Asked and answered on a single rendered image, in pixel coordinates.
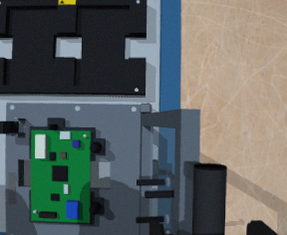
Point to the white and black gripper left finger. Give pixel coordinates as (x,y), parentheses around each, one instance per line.
(156,228)

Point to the green circuit board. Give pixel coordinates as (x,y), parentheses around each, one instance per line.
(60,175)

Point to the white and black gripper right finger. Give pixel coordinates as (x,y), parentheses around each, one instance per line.
(258,227)

